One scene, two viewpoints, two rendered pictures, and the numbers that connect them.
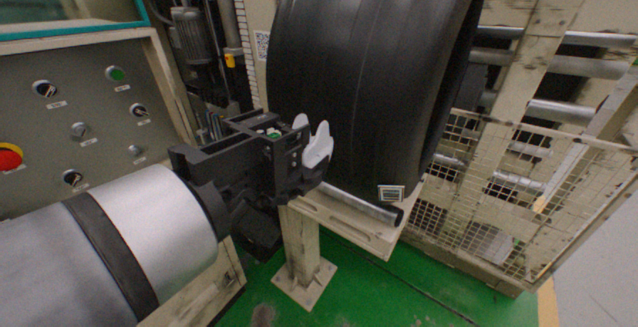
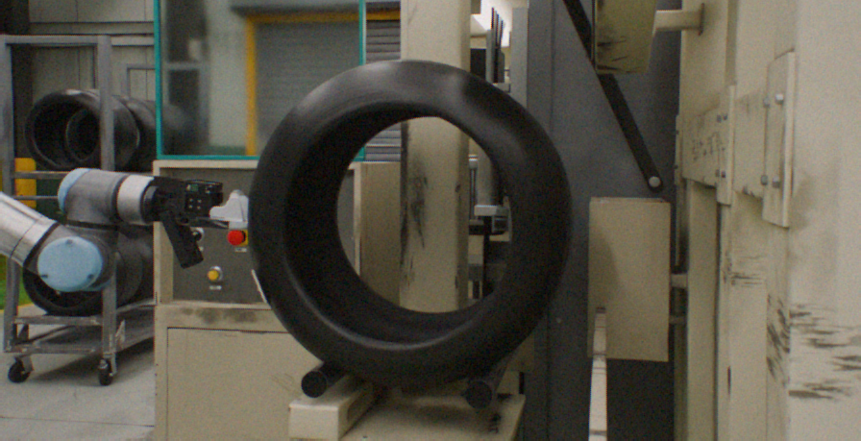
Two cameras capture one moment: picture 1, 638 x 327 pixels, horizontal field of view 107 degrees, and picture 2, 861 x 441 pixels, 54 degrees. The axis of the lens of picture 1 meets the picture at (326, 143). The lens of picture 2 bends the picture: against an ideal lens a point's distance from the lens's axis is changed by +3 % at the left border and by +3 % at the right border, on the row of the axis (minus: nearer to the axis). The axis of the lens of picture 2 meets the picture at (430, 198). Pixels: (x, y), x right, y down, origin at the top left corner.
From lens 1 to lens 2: 1.53 m
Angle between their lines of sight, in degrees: 70
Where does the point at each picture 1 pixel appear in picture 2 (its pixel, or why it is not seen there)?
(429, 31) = (273, 143)
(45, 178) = (249, 266)
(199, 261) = (131, 204)
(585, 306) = not seen: outside the picture
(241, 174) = (174, 196)
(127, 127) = not seen: hidden behind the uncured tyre
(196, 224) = (136, 190)
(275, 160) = (179, 190)
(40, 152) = not seen: hidden behind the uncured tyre
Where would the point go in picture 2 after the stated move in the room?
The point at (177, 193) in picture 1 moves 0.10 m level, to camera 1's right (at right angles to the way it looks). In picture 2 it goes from (143, 181) to (146, 183)
